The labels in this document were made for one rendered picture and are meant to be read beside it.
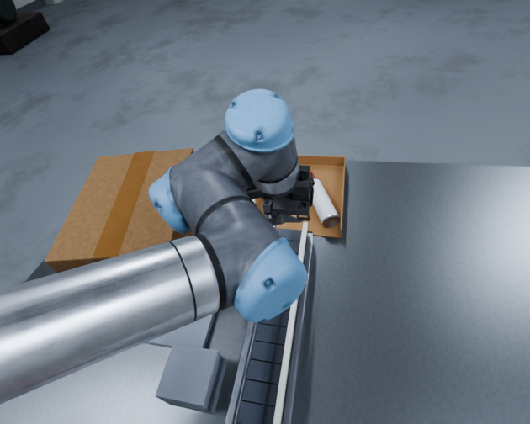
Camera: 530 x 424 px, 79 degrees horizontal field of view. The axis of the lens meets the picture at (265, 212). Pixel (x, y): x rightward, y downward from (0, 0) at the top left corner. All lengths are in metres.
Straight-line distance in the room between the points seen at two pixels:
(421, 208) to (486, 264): 0.22
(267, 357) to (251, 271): 0.47
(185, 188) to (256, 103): 0.12
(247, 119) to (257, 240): 0.14
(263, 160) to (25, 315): 0.26
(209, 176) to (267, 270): 0.14
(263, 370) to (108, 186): 0.52
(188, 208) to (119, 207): 0.39
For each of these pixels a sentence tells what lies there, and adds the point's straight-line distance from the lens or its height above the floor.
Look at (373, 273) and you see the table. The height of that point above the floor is 0.83.
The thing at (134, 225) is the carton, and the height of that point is 1.12.
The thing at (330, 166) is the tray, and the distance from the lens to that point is 1.12.
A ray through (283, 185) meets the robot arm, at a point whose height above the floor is 1.26.
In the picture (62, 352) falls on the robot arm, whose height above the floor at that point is 1.38.
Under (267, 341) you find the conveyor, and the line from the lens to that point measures 0.74.
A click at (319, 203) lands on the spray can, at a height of 0.88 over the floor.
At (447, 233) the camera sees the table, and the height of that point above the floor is 0.83.
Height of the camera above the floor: 1.58
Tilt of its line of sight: 49 degrees down
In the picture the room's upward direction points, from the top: 10 degrees counter-clockwise
